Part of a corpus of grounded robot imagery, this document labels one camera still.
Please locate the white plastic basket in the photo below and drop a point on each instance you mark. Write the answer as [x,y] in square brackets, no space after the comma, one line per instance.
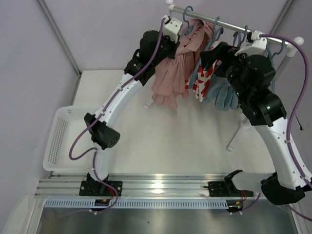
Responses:
[68,123]

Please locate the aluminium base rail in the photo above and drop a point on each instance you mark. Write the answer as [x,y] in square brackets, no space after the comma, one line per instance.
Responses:
[156,186]

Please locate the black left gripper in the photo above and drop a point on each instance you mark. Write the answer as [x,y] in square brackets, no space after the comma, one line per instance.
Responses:
[171,45]

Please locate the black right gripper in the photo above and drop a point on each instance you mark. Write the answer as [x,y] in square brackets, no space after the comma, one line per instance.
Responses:
[220,57]

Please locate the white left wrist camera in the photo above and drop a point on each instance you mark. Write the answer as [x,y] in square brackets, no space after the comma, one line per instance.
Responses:
[171,28]

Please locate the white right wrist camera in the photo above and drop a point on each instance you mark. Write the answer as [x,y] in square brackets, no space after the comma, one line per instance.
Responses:
[256,44]

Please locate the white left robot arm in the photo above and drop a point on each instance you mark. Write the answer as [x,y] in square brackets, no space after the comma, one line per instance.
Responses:
[154,47]

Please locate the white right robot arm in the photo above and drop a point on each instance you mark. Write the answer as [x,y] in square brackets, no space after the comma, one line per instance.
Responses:
[250,77]

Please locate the red floral white cloth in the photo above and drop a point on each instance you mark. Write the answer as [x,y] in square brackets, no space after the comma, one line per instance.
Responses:
[196,79]

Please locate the white slotted cable duct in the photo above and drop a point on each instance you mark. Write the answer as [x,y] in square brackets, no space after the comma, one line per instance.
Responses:
[93,203]

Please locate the blue hanger with floral cloth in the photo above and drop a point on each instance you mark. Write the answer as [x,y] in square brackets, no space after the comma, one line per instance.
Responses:
[216,33]

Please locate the pink pleated skirt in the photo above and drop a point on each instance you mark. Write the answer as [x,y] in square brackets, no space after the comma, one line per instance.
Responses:
[173,75]

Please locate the light blue towel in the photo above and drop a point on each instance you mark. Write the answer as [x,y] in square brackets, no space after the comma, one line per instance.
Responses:
[222,95]

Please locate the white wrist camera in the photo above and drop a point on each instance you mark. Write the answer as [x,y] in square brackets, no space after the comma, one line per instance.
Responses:
[171,28]
[256,44]

